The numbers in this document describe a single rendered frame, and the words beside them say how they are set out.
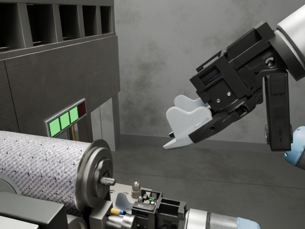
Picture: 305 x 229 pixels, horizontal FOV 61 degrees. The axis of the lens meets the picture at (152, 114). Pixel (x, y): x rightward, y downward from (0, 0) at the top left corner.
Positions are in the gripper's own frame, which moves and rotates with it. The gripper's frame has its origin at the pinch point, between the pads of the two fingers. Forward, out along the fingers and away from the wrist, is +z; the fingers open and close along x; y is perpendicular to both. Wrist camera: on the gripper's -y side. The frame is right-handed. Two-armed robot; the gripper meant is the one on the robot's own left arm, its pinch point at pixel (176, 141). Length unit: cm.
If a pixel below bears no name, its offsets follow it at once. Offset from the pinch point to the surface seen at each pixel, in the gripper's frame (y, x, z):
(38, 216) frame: 8.4, 26.5, -2.3
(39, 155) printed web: 12.1, 1.5, 23.5
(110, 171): 0.4, -4.4, 18.1
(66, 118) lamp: 18, -39, 48
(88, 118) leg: 13, -82, 73
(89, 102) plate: 18, -57, 48
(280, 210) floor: -145, -157, 39
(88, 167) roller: 4.8, 1.7, 16.1
